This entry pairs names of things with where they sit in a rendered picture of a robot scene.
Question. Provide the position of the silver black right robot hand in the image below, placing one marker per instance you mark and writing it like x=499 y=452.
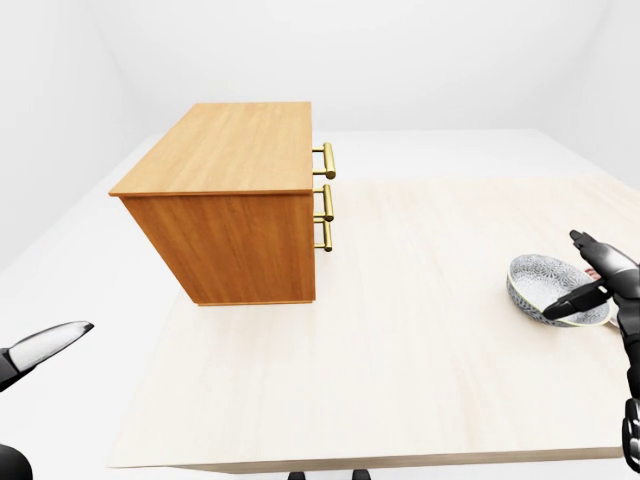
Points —
x=617 y=272

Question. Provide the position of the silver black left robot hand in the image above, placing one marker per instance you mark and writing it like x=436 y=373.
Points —
x=40 y=345

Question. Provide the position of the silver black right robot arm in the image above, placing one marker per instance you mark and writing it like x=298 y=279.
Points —
x=633 y=400

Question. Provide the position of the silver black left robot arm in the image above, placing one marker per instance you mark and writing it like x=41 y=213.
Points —
x=12 y=462

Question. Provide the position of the patterned grey-white bowl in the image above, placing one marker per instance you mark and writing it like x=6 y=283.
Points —
x=540 y=275

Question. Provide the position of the wooden cabinet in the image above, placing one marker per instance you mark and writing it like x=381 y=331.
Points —
x=220 y=200

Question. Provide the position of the small dark shape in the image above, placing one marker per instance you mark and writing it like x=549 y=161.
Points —
x=296 y=476
x=360 y=475

